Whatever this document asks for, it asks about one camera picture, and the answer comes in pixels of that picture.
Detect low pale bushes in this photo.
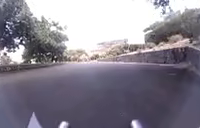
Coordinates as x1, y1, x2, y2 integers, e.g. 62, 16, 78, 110
64, 48, 91, 63

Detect dark asphalt road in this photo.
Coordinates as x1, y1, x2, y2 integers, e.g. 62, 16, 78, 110
0, 61, 200, 128

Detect round green tree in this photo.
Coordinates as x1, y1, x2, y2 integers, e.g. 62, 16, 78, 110
21, 14, 70, 64

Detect robot's own part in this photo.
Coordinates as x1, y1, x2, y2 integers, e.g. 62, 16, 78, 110
58, 120, 70, 128
130, 119, 142, 128

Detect dry grass slope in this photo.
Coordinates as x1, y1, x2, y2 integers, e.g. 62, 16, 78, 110
134, 33, 200, 53

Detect overhanging tree branch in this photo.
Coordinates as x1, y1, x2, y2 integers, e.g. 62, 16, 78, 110
150, 0, 172, 15

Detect large leafy tree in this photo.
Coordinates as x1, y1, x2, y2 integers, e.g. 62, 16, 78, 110
0, 0, 36, 66

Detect stone retaining wall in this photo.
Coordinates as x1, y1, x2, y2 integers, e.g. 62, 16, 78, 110
99, 45, 200, 84

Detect bushes above wall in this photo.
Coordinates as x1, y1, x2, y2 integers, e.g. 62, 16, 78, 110
143, 6, 200, 46

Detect low stone wall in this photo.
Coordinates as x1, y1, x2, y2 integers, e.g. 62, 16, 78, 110
0, 61, 67, 74

